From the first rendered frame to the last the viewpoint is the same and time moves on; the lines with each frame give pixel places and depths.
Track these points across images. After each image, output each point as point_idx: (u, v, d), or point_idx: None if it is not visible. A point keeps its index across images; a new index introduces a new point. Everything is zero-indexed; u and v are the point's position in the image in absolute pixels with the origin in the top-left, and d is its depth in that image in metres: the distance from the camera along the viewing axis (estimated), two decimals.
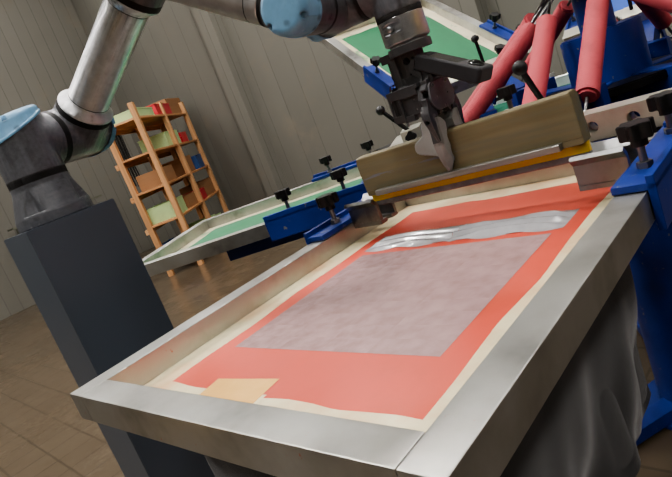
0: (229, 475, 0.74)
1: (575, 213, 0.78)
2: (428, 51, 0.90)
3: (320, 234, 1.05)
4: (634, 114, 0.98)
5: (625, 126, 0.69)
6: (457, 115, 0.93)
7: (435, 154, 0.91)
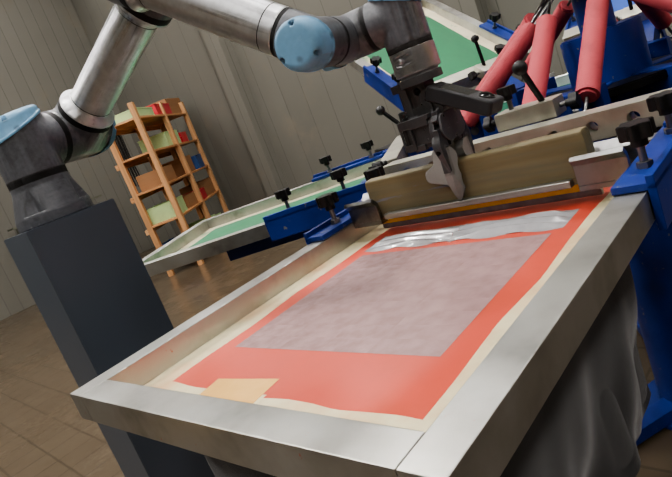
0: (229, 475, 0.74)
1: (575, 213, 0.78)
2: (439, 82, 0.91)
3: (320, 234, 1.05)
4: (634, 114, 0.98)
5: (625, 126, 0.69)
6: (467, 144, 0.94)
7: (446, 183, 0.92)
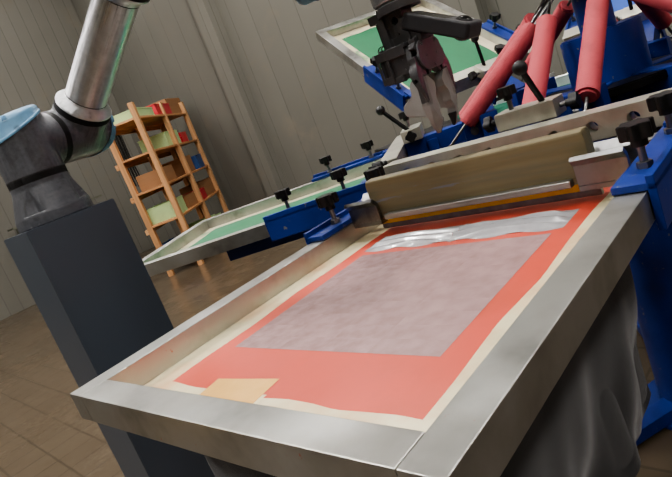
0: (229, 475, 0.74)
1: (575, 213, 0.78)
2: (416, 10, 0.89)
3: (320, 234, 1.05)
4: (634, 114, 0.98)
5: (625, 126, 0.69)
6: (447, 76, 0.92)
7: (424, 115, 0.89)
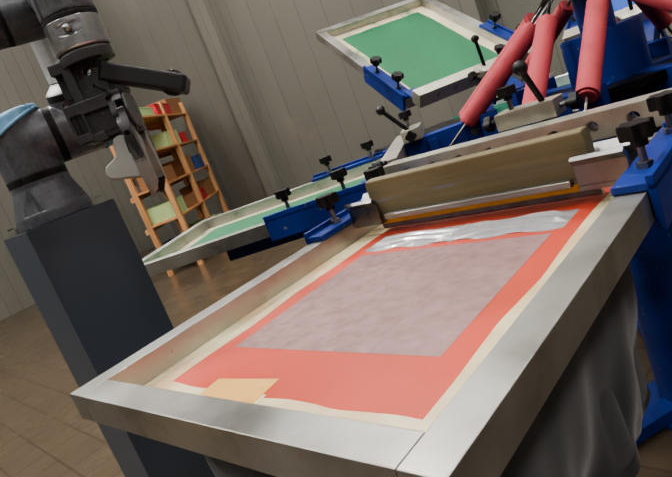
0: (229, 475, 0.74)
1: (575, 213, 0.78)
2: None
3: (320, 234, 1.05)
4: (634, 114, 0.98)
5: (625, 126, 0.69)
6: (149, 138, 0.83)
7: (136, 174, 0.77)
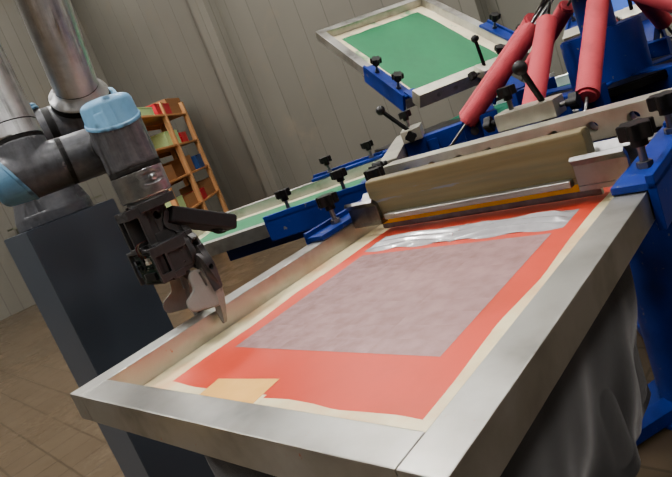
0: (229, 475, 0.74)
1: (575, 213, 0.78)
2: None
3: (320, 234, 1.05)
4: (634, 114, 0.98)
5: (625, 126, 0.69)
6: (188, 274, 0.89)
7: (214, 304, 0.83)
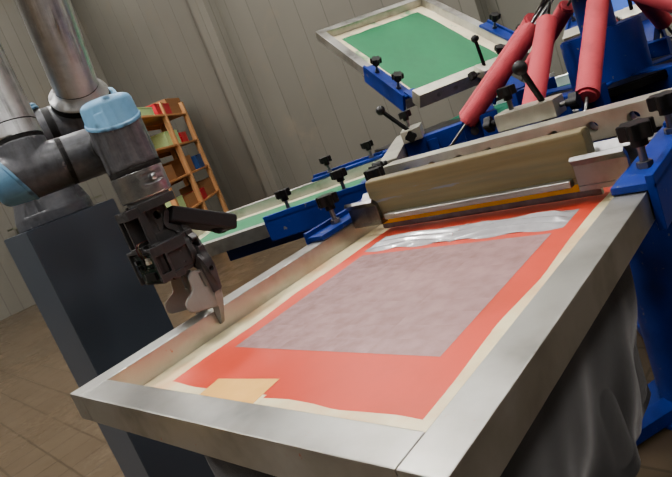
0: (229, 475, 0.74)
1: (575, 213, 0.78)
2: None
3: (320, 234, 1.05)
4: (634, 114, 0.98)
5: (625, 126, 0.69)
6: None
7: (212, 305, 0.84)
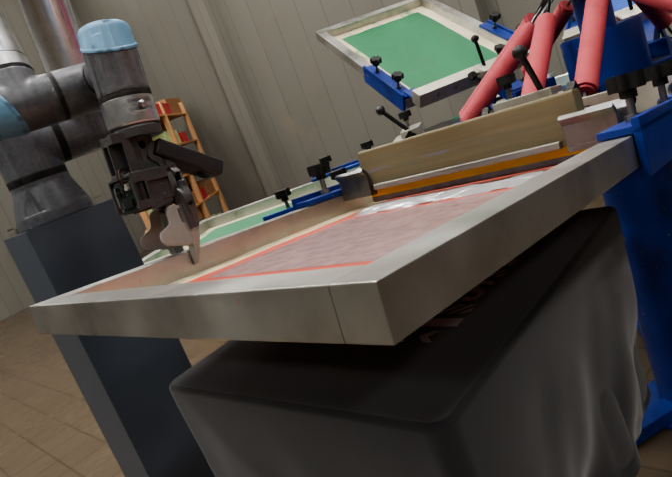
0: (229, 475, 0.74)
1: None
2: None
3: (308, 200, 1.04)
4: None
5: (614, 76, 0.69)
6: None
7: (188, 242, 0.82)
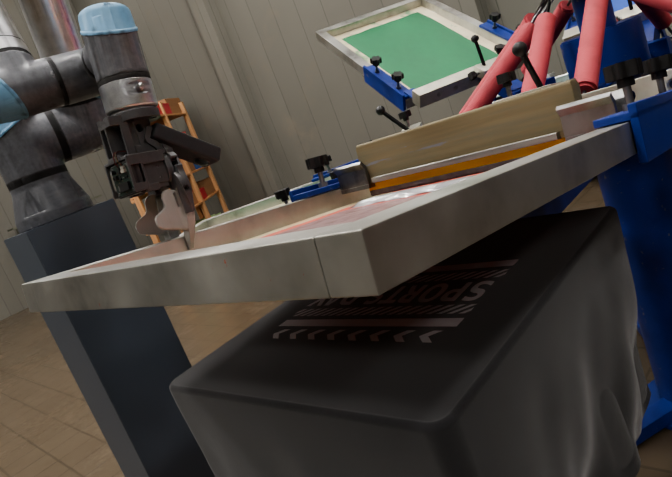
0: (229, 475, 0.74)
1: None
2: None
3: (305, 192, 1.04)
4: None
5: (612, 64, 0.69)
6: None
7: (183, 227, 0.82)
